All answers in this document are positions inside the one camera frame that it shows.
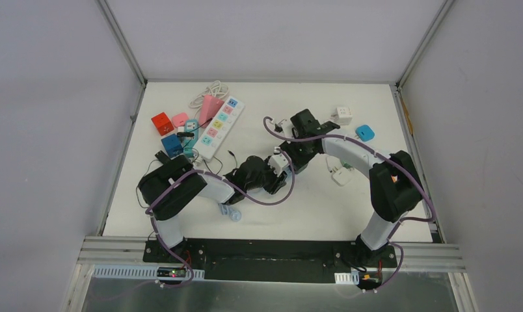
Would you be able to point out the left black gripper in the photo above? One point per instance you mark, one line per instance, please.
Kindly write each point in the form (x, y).
(274, 184)

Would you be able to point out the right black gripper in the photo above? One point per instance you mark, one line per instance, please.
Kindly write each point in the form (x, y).
(287, 146)

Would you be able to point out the light blue power strip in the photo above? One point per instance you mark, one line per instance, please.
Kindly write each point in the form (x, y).
(245, 183)

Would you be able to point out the light green plug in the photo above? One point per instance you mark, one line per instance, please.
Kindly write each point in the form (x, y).
(346, 165)

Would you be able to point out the small white cube adapter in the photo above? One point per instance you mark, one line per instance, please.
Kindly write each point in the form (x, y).
(338, 173)

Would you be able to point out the white tiger cube adapter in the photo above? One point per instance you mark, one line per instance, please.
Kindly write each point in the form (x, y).
(342, 116)

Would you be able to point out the blue folding plug adapter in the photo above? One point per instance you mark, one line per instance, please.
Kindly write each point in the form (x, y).
(364, 133)

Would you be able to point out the white multicolour power strip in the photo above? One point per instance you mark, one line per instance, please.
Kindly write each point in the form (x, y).
(218, 129)

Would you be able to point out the red cube socket adapter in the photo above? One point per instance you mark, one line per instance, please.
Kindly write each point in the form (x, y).
(163, 124)

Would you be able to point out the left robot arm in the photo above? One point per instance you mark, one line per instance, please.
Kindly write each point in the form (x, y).
(170, 188)

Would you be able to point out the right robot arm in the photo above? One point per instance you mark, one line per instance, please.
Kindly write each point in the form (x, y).
(394, 184)

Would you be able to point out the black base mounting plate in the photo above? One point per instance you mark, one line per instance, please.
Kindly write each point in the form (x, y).
(293, 261)

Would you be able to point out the pink wedge power strip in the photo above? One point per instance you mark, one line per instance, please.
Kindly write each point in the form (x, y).
(210, 107)

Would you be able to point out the teal power strip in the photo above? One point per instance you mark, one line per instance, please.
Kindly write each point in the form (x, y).
(191, 127)

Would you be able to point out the dark blue cube adapter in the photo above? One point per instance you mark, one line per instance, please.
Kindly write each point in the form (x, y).
(172, 145)

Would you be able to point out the pink square adapter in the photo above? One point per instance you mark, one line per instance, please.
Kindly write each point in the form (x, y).
(179, 120)

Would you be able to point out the black charger with cable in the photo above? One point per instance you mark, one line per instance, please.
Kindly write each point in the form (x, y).
(160, 157)

